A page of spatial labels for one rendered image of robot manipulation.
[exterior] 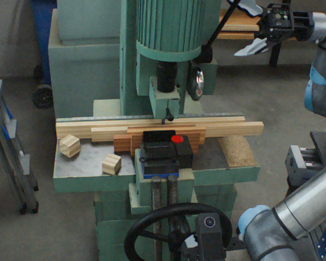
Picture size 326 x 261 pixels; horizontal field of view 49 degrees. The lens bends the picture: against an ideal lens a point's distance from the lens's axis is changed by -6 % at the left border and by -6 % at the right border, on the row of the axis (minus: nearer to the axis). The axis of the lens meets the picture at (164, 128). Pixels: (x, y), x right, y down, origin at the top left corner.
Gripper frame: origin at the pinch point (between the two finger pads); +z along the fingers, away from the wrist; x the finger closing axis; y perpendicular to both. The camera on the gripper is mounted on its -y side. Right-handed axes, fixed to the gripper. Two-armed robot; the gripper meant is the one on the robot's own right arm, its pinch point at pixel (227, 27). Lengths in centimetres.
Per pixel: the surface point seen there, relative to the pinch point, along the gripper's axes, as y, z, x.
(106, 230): -41, 31, 49
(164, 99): -20.4, 13.2, 12.6
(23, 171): -122, 74, 23
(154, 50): -7.8, 17.3, 3.2
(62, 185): -26, 43, 35
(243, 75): -251, -106, -69
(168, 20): -1.0, 14.4, -2.0
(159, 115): -24.1, 14.4, 16.3
